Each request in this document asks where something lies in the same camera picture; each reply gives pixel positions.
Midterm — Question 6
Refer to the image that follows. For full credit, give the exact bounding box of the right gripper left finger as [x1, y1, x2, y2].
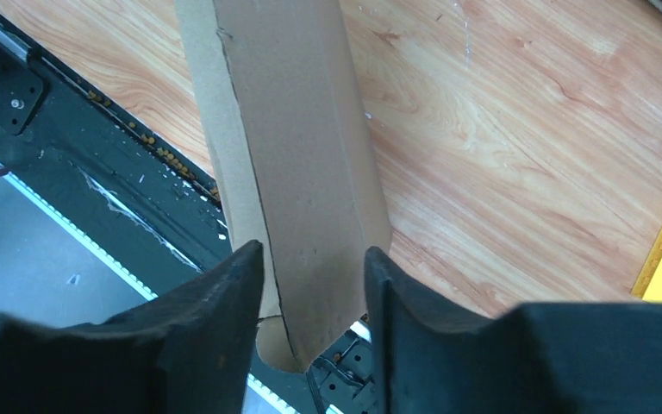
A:
[0, 241, 265, 413]

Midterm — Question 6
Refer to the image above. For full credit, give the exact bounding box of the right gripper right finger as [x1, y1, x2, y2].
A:
[364, 247, 662, 413]

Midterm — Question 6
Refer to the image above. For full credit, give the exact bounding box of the cardboard box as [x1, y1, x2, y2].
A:
[175, 0, 392, 373]

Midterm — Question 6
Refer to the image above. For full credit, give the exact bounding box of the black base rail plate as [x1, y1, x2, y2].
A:
[0, 0, 378, 414]

